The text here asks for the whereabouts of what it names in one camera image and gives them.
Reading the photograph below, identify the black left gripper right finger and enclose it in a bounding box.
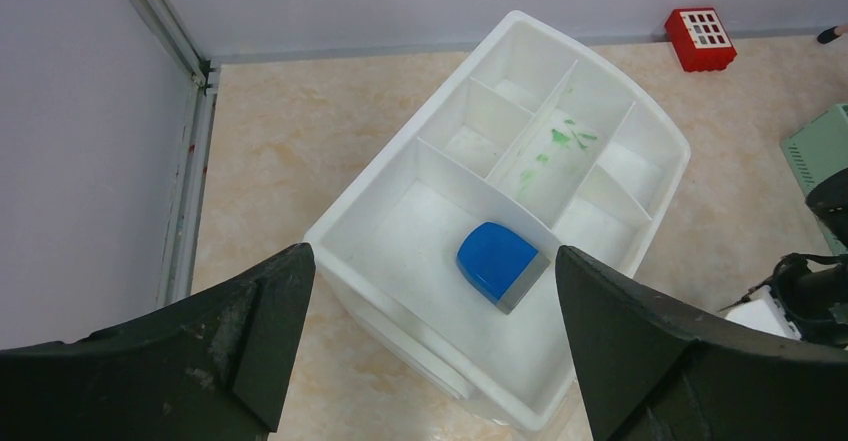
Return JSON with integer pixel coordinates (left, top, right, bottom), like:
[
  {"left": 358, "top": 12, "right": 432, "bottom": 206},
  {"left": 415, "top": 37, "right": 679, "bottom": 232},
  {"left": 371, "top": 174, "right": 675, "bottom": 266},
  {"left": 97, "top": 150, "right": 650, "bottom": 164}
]
[{"left": 555, "top": 245, "right": 847, "bottom": 440}]

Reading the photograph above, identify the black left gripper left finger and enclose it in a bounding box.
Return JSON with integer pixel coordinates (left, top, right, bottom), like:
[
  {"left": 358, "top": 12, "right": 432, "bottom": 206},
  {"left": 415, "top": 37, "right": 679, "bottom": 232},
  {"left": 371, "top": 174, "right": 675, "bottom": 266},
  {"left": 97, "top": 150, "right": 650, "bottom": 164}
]
[{"left": 1, "top": 243, "right": 316, "bottom": 440}]

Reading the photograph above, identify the white plastic drawer organizer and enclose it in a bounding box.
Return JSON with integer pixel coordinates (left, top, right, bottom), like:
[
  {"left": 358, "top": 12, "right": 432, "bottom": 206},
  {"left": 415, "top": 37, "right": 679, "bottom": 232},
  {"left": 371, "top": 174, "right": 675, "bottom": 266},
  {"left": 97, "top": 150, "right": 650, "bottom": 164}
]
[{"left": 305, "top": 11, "right": 691, "bottom": 433}]

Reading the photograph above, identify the green plastic file rack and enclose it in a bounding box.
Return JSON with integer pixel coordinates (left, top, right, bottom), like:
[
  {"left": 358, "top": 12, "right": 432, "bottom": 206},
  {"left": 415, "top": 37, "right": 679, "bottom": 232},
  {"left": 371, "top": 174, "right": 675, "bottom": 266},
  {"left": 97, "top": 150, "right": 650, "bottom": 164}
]
[{"left": 780, "top": 103, "right": 848, "bottom": 257}]

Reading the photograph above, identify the blue grey eraser block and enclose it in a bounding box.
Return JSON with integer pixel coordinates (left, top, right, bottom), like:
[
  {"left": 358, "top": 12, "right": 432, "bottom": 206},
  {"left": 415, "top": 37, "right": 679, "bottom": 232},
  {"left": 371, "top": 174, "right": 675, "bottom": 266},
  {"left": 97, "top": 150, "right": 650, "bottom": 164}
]
[{"left": 456, "top": 222, "right": 550, "bottom": 315}]

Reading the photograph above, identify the red grid pen holder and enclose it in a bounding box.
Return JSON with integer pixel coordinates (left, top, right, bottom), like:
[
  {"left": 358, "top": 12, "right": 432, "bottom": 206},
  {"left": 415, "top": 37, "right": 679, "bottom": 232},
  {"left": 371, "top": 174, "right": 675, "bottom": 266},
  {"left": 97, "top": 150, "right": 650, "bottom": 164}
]
[{"left": 664, "top": 7, "right": 737, "bottom": 72}]

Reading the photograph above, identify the pink music stand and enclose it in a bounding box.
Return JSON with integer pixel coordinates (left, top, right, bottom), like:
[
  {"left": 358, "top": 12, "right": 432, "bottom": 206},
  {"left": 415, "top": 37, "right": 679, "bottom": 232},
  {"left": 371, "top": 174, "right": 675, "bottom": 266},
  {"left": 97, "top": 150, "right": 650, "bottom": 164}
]
[{"left": 816, "top": 24, "right": 848, "bottom": 45}]

